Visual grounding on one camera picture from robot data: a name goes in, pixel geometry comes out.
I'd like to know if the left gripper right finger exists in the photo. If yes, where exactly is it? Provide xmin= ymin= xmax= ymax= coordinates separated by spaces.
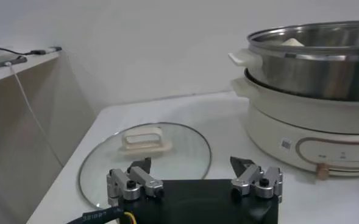
xmin=229 ymin=156 xmax=283 ymax=204

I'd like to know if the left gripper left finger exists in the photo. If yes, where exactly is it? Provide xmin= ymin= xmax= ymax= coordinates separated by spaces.
xmin=106 ymin=157 xmax=165 ymax=208

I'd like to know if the glass pot lid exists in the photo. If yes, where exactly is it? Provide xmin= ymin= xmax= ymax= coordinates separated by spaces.
xmin=77 ymin=121 xmax=213 ymax=211

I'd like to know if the white steamed baozi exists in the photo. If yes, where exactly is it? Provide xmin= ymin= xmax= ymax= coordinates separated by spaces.
xmin=281 ymin=37 xmax=305 ymax=47

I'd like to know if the steel steamer basket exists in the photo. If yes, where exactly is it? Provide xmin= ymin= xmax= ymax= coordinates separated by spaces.
xmin=227 ymin=19 xmax=359 ymax=103

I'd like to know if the cream electric cooker base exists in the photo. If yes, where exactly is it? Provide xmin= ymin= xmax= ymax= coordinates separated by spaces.
xmin=230 ymin=69 xmax=359 ymax=181

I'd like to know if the white side desk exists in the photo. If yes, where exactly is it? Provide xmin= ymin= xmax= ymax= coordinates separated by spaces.
xmin=0 ymin=45 xmax=63 ymax=88

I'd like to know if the black smartphone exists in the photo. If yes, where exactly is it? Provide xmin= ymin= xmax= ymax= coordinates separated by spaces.
xmin=0 ymin=54 xmax=28 ymax=70

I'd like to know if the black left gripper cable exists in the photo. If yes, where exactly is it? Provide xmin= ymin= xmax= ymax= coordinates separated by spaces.
xmin=66 ymin=206 xmax=125 ymax=224

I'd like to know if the black desk cable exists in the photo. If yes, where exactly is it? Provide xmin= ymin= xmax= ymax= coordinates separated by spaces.
xmin=0 ymin=47 xmax=48 ymax=57

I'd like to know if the white charging cable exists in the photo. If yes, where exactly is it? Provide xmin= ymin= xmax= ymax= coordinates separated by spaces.
xmin=4 ymin=61 xmax=65 ymax=168

